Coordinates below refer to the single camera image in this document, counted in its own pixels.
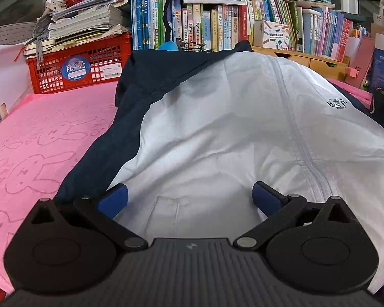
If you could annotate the large red plastic crate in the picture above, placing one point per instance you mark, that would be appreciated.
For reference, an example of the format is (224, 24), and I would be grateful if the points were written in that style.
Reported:
(115, 57)

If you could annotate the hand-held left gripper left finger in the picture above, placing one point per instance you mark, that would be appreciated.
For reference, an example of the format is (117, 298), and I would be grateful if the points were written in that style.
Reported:
(113, 201)

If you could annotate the row of colourful paperback books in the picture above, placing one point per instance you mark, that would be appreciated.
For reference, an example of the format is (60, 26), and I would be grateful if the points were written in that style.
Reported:
(211, 25)

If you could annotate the white box with colourful print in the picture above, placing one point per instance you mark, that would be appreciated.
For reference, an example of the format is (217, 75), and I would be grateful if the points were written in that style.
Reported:
(272, 35)

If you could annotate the white board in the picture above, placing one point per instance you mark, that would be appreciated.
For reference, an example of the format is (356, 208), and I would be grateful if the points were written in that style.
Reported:
(3, 70)

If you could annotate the pink cardboard box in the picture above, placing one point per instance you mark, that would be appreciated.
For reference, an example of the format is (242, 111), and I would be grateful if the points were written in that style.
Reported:
(361, 57)

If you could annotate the pink rabbit print blanket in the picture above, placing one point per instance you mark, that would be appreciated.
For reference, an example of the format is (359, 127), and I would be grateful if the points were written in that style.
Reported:
(35, 140)

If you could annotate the blue cardboard box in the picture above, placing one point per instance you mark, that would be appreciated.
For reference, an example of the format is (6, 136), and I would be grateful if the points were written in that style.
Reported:
(382, 67)

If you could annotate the miniature bicycle model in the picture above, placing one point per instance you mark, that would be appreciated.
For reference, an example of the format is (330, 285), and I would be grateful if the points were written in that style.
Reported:
(192, 45)

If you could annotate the wooden drawer organizer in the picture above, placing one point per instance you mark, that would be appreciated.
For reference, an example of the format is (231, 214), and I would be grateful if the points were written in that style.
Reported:
(320, 65)

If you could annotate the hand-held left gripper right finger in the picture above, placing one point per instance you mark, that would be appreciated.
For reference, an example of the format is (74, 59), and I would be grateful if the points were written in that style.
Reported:
(267, 200)

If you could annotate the blue plush ball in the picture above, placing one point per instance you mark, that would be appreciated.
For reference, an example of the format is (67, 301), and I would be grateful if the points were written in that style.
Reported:
(169, 46)

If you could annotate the navy and white jacket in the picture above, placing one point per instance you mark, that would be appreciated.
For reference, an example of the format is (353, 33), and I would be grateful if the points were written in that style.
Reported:
(227, 118)

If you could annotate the stack of papers and workbooks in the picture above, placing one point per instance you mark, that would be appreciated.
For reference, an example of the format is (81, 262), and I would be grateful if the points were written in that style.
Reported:
(92, 19)

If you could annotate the grey slatted panel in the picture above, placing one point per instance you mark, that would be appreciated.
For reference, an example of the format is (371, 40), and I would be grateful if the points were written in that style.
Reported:
(12, 33)

